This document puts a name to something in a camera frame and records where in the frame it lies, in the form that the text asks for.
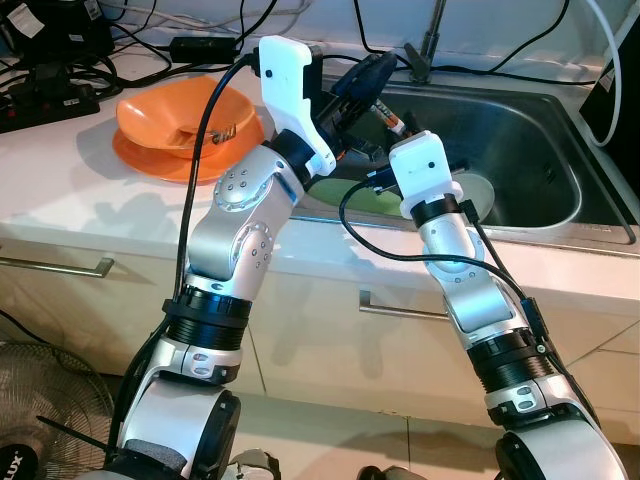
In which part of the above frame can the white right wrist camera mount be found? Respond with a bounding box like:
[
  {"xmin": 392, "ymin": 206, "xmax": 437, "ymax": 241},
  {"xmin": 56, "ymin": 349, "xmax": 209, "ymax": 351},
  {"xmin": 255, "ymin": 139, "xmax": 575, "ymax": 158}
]
[{"xmin": 388, "ymin": 130, "xmax": 466, "ymax": 221}]

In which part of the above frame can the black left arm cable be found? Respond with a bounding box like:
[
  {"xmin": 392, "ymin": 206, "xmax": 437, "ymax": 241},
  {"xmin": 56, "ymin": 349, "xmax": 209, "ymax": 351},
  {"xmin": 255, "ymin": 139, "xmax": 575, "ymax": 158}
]
[{"xmin": 175, "ymin": 52, "xmax": 266, "ymax": 301}]

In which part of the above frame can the pale grey bowl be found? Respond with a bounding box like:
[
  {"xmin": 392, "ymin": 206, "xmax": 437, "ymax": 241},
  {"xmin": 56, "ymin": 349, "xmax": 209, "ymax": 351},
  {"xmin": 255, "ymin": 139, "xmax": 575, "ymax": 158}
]
[{"xmin": 455, "ymin": 172, "xmax": 496, "ymax": 223}]

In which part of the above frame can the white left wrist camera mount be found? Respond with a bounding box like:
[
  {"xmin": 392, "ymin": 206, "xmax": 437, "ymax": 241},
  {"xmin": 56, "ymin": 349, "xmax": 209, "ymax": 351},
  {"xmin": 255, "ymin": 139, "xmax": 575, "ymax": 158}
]
[{"xmin": 258, "ymin": 35, "xmax": 336, "ymax": 179}]

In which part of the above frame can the orange bowl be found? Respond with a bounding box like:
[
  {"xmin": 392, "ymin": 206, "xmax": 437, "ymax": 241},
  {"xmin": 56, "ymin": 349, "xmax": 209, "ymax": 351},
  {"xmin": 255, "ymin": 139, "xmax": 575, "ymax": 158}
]
[{"xmin": 115, "ymin": 75, "xmax": 256, "ymax": 159}]

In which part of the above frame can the white hose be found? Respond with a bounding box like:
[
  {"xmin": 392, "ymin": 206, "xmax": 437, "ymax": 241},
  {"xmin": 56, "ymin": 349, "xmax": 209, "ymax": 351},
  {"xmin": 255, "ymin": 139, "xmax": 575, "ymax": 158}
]
[{"xmin": 580, "ymin": 0, "xmax": 626, "ymax": 146}]

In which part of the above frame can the stainless steel sink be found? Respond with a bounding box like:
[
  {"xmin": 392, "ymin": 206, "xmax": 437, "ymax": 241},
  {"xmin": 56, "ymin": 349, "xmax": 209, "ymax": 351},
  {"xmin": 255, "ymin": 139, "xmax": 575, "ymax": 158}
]
[{"xmin": 290, "ymin": 75, "xmax": 636, "ymax": 246}]

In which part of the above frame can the orange plate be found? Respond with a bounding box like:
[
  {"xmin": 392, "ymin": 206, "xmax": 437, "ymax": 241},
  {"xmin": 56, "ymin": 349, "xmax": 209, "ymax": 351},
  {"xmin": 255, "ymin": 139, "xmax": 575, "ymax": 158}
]
[{"xmin": 112, "ymin": 110, "xmax": 266, "ymax": 184}]

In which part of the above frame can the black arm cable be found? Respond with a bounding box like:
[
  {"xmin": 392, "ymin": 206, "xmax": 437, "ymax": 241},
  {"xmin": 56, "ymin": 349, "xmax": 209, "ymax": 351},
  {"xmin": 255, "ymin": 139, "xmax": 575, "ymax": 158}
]
[
  {"xmin": 175, "ymin": 52, "xmax": 266, "ymax": 301},
  {"xmin": 338, "ymin": 172, "xmax": 549, "ymax": 351}
]

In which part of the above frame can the black power adapter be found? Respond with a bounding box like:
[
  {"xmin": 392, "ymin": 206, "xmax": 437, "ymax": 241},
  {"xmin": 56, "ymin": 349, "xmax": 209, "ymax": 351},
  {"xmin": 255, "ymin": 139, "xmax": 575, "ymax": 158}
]
[{"xmin": 170, "ymin": 35, "xmax": 241, "ymax": 59}]

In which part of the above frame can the dark metal faucet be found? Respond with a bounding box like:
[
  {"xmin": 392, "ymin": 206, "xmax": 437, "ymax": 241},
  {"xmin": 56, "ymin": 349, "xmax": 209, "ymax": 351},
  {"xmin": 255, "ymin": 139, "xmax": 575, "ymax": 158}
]
[{"xmin": 415, "ymin": 0, "xmax": 451, "ymax": 86}]

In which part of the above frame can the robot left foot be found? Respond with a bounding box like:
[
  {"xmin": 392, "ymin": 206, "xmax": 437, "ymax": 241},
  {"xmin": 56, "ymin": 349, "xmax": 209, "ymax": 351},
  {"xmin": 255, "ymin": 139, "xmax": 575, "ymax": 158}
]
[{"xmin": 230, "ymin": 450, "xmax": 281, "ymax": 480}]

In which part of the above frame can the black appliance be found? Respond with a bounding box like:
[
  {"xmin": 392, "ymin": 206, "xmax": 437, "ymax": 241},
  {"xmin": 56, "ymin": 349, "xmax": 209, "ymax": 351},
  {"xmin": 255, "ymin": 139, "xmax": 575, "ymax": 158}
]
[{"xmin": 580, "ymin": 0, "xmax": 640, "ymax": 196}]

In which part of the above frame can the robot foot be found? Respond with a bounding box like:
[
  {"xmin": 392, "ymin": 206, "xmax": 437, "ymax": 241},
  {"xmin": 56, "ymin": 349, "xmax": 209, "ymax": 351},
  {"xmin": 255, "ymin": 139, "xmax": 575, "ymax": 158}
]
[
  {"xmin": 230, "ymin": 450, "xmax": 281, "ymax": 480},
  {"xmin": 358, "ymin": 465, "xmax": 421, "ymax": 480}
]

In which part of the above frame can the floor fan with wire grille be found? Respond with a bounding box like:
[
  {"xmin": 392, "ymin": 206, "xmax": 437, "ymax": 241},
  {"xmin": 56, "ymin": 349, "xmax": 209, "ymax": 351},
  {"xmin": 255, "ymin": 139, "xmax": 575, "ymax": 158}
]
[{"xmin": 0, "ymin": 340, "xmax": 116, "ymax": 480}]

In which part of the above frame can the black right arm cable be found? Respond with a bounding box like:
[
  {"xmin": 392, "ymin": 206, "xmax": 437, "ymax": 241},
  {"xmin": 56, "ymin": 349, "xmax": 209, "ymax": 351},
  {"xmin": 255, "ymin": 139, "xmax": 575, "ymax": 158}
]
[{"xmin": 338, "ymin": 172, "xmax": 549, "ymax": 351}]

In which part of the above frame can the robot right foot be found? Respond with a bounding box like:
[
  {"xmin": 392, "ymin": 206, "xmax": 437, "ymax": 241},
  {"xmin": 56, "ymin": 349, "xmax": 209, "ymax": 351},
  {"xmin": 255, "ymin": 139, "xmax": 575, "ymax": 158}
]
[{"xmin": 358, "ymin": 465, "xmax": 421, "ymax": 480}]

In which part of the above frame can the green plate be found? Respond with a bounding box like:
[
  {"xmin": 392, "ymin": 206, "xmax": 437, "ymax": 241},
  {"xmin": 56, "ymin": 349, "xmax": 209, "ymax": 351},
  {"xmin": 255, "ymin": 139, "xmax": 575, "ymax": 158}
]
[{"xmin": 320, "ymin": 178, "xmax": 411, "ymax": 211}]

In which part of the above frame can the black electronic device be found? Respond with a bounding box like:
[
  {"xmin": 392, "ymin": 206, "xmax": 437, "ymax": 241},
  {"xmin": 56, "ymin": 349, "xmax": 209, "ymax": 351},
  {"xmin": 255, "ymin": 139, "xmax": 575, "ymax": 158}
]
[{"xmin": 0, "ymin": 0, "xmax": 111, "ymax": 76}]

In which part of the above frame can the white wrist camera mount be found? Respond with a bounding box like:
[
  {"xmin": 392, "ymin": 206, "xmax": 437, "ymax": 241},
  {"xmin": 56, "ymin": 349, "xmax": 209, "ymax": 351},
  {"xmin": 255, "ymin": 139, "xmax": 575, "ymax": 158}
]
[
  {"xmin": 388, "ymin": 130, "xmax": 466, "ymax": 221},
  {"xmin": 258, "ymin": 35, "xmax": 336, "ymax": 179}
]

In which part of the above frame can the silver drawer handle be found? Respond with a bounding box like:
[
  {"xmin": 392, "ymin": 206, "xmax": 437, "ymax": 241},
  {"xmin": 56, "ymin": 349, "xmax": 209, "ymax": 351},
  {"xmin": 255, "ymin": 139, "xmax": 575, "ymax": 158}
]
[
  {"xmin": 0, "ymin": 255, "xmax": 114, "ymax": 278},
  {"xmin": 358, "ymin": 290, "xmax": 451, "ymax": 321}
]

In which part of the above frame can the long slim wooden utensil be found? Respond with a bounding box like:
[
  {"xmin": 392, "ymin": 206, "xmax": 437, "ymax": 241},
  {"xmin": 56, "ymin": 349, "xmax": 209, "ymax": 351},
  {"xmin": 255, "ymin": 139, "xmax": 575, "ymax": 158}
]
[{"xmin": 165, "ymin": 123, "xmax": 238, "ymax": 143}]

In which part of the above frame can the black power strip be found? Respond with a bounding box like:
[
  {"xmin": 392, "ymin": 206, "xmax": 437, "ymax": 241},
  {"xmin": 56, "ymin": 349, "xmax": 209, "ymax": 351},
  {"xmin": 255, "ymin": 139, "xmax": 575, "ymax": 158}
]
[{"xmin": 0, "ymin": 85, "xmax": 101, "ymax": 134}]

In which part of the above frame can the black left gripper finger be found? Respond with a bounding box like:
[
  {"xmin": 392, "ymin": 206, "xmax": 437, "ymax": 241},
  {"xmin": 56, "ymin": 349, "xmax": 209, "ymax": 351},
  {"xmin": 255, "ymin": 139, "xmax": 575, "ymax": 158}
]
[
  {"xmin": 342, "ymin": 72, "xmax": 393, "ymax": 116},
  {"xmin": 338, "ymin": 54, "xmax": 398, "ymax": 89}
]

